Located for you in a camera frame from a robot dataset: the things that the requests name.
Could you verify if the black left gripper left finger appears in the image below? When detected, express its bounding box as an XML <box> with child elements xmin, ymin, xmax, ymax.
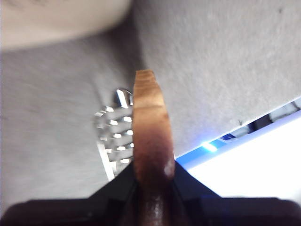
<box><xmin>3</xmin><ymin>161</ymin><xmax>139</xmax><ymax>226</ymax></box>

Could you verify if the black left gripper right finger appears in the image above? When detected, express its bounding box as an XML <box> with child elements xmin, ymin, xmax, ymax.
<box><xmin>172</xmin><ymin>161</ymin><xmax>301</xmax><ymax>226</ymax></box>

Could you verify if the brown-crusted bread slice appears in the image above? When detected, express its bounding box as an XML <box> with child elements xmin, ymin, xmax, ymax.
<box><xmin>132</xmin><ymin>69</ymin><xmax>179</xmax><ymax>226</ymax></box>

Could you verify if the steel toast rack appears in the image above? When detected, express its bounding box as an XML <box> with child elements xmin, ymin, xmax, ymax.
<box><xmin>93</xmin><ymin>87</ymin><xmax>135</xmax><ymax>181</ymax></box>

